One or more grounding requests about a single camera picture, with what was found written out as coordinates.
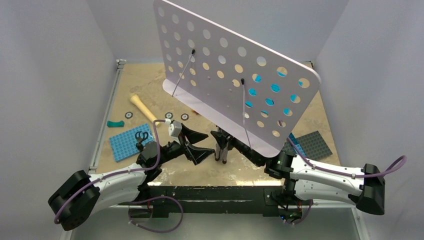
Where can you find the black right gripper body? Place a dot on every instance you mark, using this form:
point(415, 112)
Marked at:
point(245, 150)

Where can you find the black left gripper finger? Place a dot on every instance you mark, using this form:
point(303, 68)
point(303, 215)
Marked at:
point(192, 136)
point(197, 154)

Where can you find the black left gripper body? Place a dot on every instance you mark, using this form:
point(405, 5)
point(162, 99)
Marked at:
point(173, 149)

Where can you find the black microphone desk stand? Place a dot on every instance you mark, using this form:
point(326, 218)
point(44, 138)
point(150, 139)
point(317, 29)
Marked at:
point(140, 136)

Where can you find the lilac tripod music stand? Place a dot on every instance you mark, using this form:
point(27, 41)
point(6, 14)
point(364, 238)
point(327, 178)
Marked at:
point(206, 65)

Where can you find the cream microphone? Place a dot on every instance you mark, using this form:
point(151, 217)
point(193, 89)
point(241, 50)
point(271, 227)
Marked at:
point(136, 101)

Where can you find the teal sheet music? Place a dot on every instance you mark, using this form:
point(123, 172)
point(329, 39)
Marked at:
point(276, 97)

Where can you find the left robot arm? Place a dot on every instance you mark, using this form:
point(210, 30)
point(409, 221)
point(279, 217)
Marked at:
point(83, 194)

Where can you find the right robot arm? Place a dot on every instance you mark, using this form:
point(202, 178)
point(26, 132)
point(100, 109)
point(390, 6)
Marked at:
point(306, 179)

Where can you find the light blue brick plate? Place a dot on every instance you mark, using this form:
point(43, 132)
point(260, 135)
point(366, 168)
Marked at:
point(297, 147)

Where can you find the light blue brick baseplate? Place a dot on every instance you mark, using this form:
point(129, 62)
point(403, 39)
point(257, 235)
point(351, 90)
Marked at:
point(123, 145)

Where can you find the dark blue poker chip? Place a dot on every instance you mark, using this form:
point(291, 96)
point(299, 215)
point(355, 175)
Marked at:
point(128, 115)

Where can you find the grey brick baseplate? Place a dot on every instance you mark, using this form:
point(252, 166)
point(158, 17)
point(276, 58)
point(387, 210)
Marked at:
point(313, 145)

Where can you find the teal curved block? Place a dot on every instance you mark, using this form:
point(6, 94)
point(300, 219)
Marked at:
point(115, 124)

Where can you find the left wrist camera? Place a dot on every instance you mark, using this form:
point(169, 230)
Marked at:
point(174, 129)

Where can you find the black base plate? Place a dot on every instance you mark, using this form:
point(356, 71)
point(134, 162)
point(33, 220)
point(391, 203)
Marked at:
point(267, 201)

